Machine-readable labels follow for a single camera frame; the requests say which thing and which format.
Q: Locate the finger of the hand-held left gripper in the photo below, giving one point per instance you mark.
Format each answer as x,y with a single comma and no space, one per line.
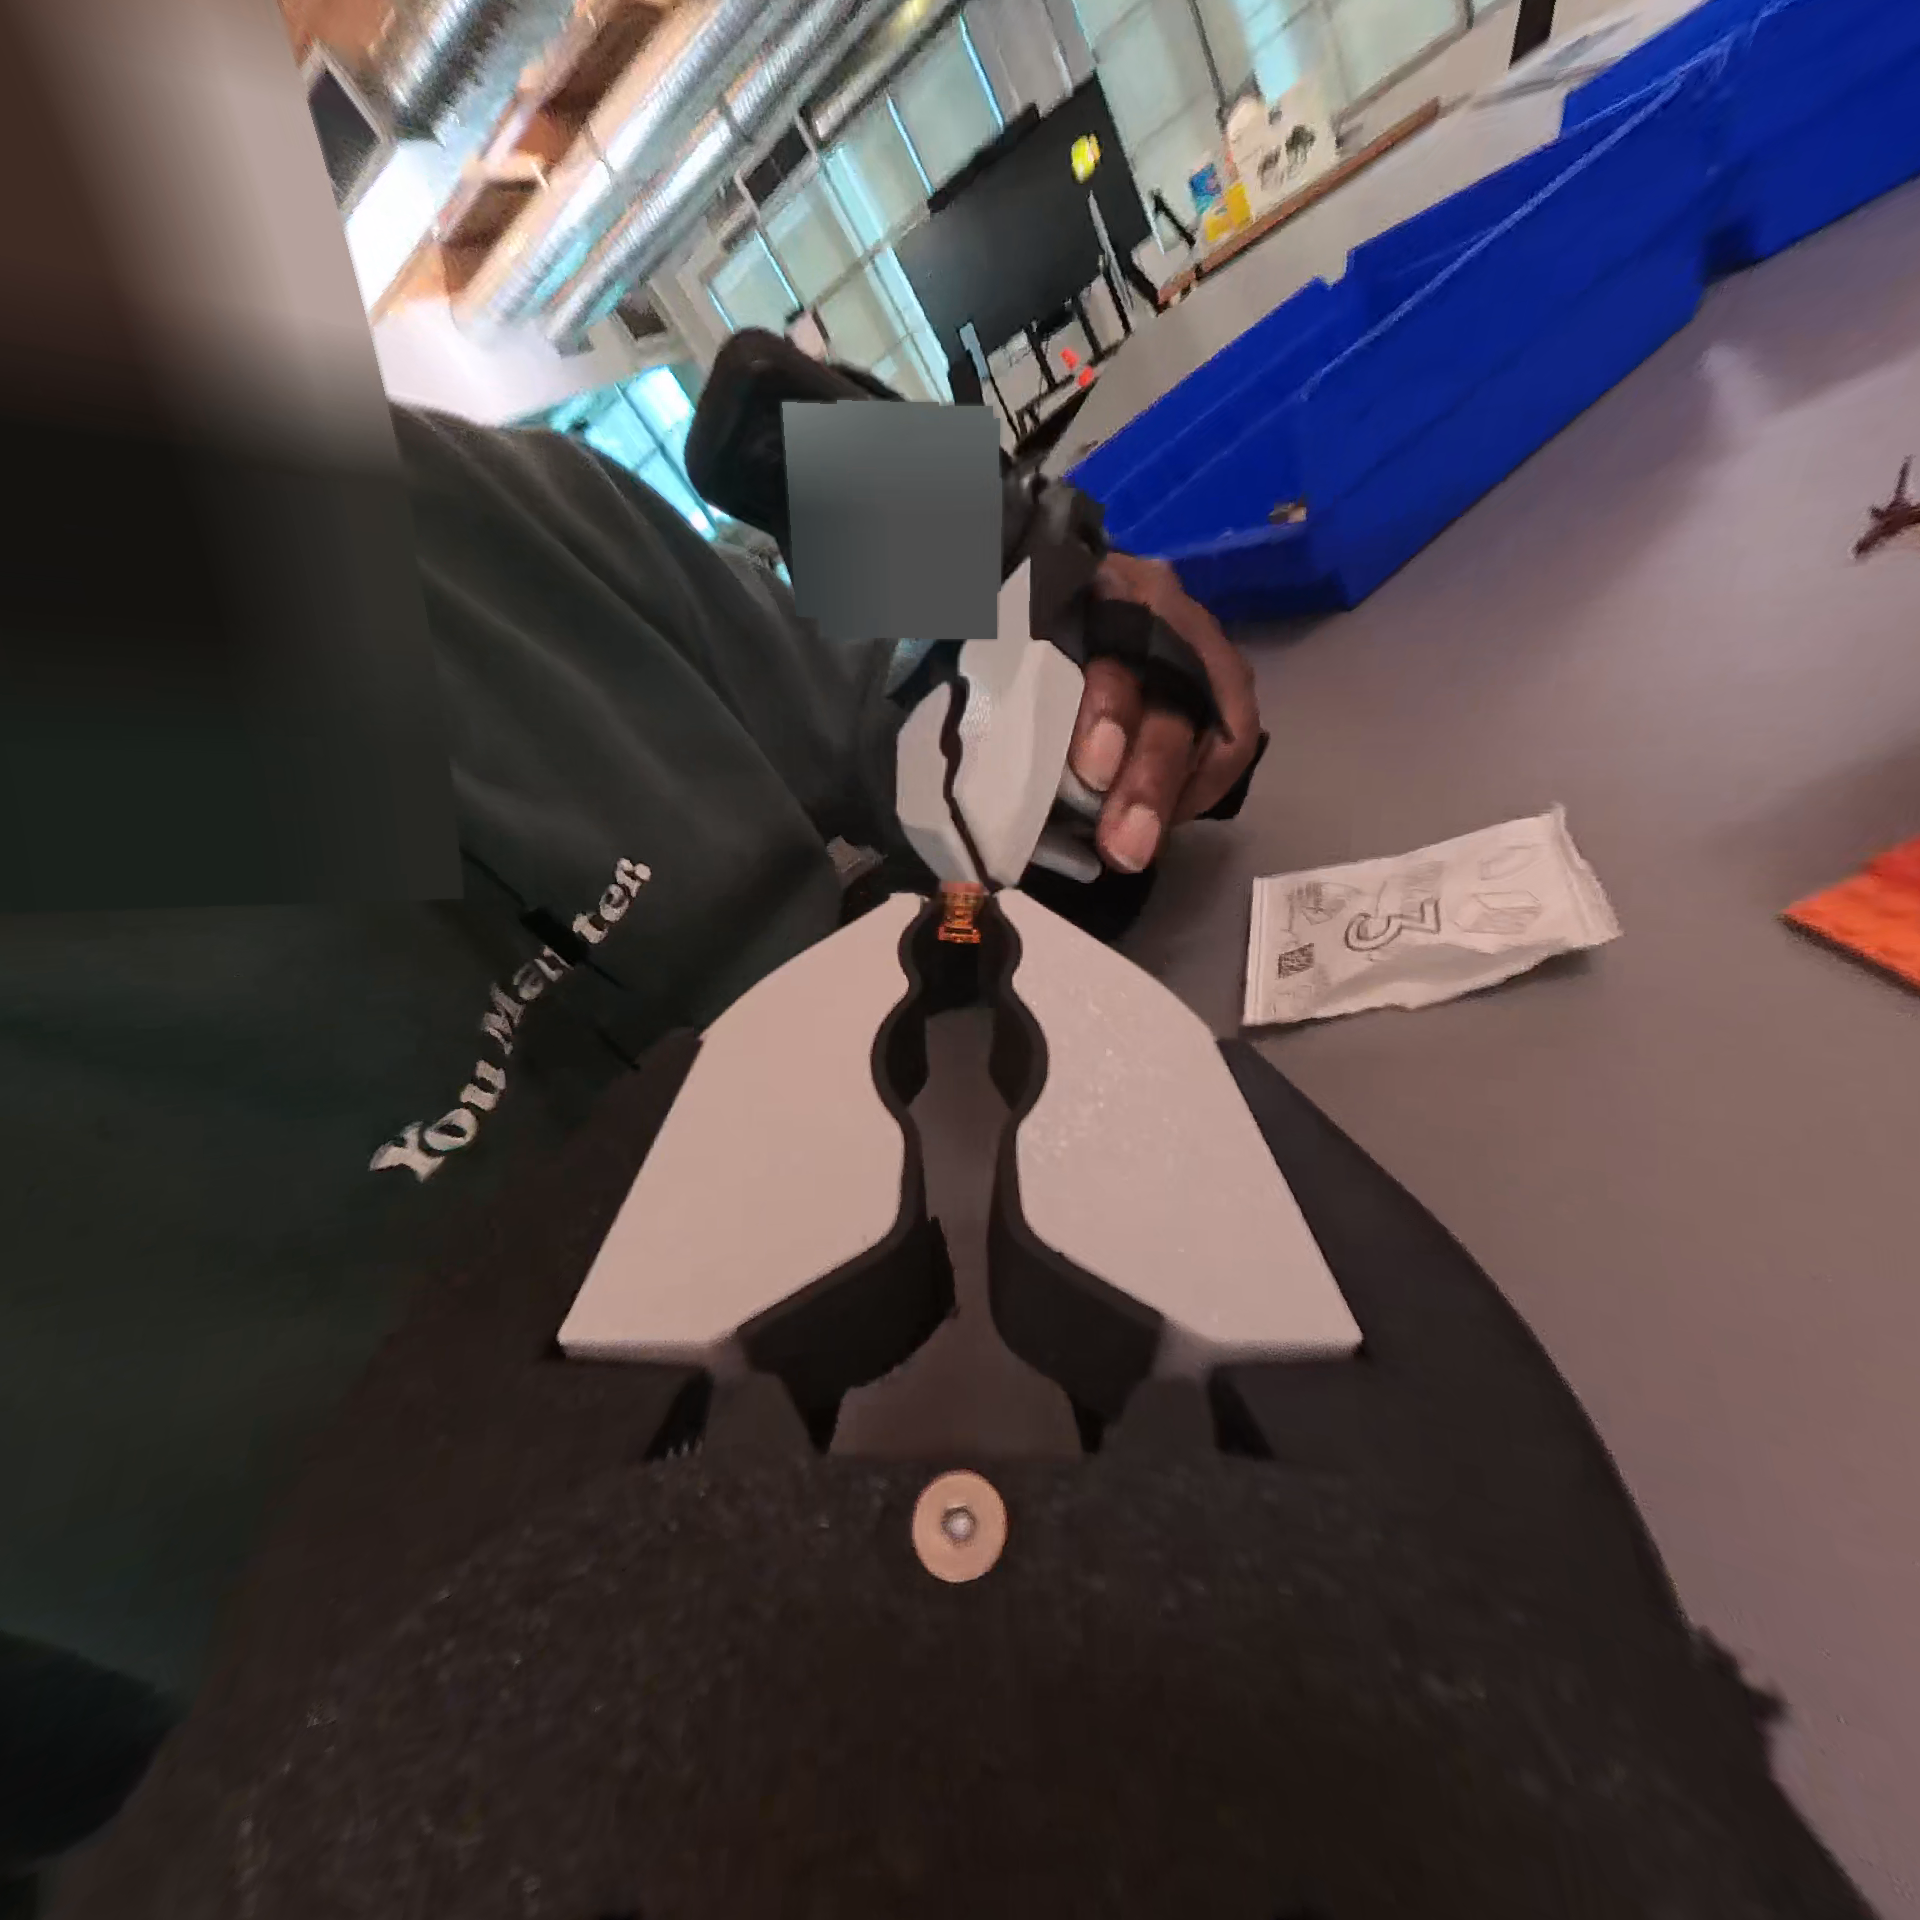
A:
1027,735
923,781

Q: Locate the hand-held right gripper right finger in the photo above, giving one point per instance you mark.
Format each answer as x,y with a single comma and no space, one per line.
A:
1186,1171

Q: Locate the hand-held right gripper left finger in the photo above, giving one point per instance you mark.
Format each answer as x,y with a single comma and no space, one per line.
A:
751,1171

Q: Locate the orange transparent tile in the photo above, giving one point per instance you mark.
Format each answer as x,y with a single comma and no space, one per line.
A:
962,927

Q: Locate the small white printed bag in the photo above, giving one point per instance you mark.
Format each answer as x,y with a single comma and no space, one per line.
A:
1426,915

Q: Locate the grey desk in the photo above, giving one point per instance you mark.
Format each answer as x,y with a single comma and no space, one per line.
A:
1652,1201

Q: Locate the person's left hand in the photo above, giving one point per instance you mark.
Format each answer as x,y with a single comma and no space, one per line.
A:
1126,751

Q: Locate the black display screen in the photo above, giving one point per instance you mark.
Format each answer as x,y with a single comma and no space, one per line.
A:
1021,226

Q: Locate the person's green sweatshirt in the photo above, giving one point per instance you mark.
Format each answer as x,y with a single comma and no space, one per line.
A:
301,1079

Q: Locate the blue plastic bin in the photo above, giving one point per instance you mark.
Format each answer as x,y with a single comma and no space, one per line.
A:
1771,107
1426,390

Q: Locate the grey toy brick building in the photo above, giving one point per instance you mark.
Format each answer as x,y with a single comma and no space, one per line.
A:
1869,915

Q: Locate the brown twig toy piece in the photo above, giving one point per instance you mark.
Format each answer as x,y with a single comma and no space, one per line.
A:
1893,518

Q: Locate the silver air duct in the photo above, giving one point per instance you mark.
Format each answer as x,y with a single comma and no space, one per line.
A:
495,60

